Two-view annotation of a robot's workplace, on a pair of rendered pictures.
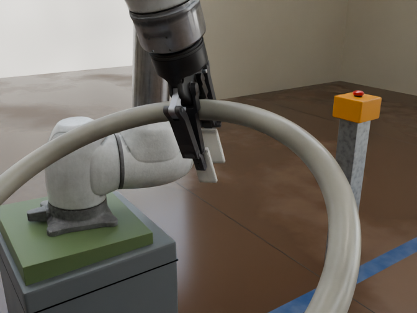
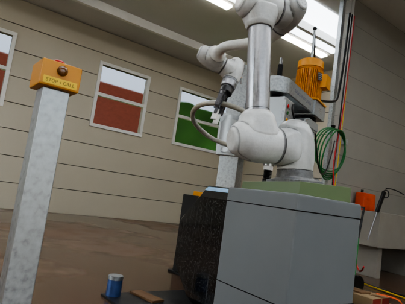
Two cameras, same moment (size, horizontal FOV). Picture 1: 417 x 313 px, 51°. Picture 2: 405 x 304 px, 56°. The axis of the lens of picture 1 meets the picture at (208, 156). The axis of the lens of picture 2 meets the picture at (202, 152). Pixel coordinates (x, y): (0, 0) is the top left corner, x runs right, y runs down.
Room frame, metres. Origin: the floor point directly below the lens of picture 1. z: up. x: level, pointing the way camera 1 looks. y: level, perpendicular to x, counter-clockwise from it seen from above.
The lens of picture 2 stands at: (2.74, -0.06, 0.74)
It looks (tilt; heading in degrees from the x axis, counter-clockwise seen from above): 6 degrees up; 180
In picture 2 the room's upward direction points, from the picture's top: 8 degrees clockwise
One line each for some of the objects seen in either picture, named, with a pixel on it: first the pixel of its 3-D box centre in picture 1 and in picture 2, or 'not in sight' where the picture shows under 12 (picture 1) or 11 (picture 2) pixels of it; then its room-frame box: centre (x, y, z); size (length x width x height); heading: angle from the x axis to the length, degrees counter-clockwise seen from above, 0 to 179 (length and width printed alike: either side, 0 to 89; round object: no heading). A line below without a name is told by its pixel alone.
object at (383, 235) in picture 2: not in sight; (381, 243); (-2.84, 2.73, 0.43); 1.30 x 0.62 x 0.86; 124
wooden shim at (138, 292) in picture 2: not in sight; (146, 296); (0.03, -0.28, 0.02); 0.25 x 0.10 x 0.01; 46
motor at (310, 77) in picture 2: not in sight; (310, 82); (-0.64, 0.85, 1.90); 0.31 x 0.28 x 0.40; 55
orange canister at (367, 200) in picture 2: not in sight; (367, 202); (-2.95, 2.51, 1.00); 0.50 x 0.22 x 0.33; 124
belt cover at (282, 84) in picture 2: not in sight; (293, 103); (-0.39, 0.66, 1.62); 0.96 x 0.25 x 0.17; 145
